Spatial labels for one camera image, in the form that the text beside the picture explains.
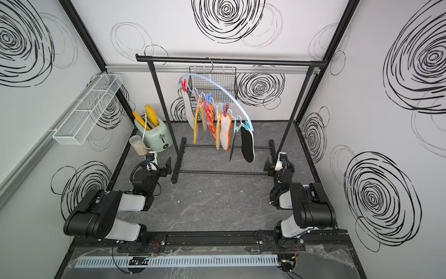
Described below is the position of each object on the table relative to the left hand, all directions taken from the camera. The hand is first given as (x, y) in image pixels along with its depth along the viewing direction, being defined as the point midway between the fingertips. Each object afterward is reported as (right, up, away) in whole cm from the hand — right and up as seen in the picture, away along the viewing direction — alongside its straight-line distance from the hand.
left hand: (159, 157), depth 88 cm
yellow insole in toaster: (-8, +22, +8) cm, 25 cm away
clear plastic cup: (-16, +7, +8) cm, 19 cm away
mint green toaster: (-4, +9, +8) cm, 12 cm away
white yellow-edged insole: (+31, +13, -12) cm, 35 cm away
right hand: (+62, -1, +1) cm, 62 cm away
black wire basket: (+34, +45, +8) cm, 57 cm away
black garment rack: (+23, -3, +14) cm, 27 cm away
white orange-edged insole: (+34, +13, -16) cm, 40 cm away
